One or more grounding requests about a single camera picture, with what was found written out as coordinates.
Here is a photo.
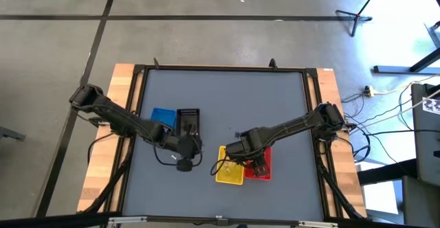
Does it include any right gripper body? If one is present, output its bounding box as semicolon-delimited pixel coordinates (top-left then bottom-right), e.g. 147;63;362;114
245;148;273;169

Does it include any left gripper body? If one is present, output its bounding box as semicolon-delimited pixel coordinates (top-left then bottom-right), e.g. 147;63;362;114
171;136;205;161

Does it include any red plastic basket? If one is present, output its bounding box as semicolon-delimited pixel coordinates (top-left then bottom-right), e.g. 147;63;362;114
243;147;272;181

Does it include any black plastic basket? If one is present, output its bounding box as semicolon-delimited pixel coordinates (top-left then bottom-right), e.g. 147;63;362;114
175;108;201;137

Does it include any yellow plastic basket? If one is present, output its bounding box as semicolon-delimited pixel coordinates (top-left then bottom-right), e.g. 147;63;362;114
215;145;245;186

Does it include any blue plastic basket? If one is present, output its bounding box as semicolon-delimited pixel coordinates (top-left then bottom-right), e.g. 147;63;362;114
150;107;178;129

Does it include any grey box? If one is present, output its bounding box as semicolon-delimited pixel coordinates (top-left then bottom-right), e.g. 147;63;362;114
401;175;440;228

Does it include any grey cabinet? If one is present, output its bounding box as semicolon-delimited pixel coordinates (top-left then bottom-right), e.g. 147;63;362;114
410;82;440;187

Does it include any black desk leg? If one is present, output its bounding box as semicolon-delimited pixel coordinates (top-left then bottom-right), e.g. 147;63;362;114
373;47;440;75

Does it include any black tripod stand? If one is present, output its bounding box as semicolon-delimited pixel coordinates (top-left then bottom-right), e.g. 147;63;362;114
335;0;386;38

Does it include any grey furniture foot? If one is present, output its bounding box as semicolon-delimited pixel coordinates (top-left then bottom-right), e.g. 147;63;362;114
0;126;27;141

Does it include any printed marker sheet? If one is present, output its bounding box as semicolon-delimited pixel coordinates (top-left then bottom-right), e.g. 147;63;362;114
421;97;440;115

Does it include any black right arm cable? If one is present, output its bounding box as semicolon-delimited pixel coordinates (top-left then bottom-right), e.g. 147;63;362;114
210;155;230;176

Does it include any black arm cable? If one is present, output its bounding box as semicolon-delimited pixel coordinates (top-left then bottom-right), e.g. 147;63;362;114
153;145;204;168
210;155;230;176

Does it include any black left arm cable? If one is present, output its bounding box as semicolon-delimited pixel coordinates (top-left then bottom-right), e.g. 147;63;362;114
153;145;204;168

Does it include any black table frame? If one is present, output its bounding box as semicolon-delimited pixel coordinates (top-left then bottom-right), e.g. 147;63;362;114
80;58;367;224

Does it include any white floor cable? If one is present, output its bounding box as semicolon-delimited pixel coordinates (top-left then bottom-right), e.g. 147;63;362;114
343;73;440;131

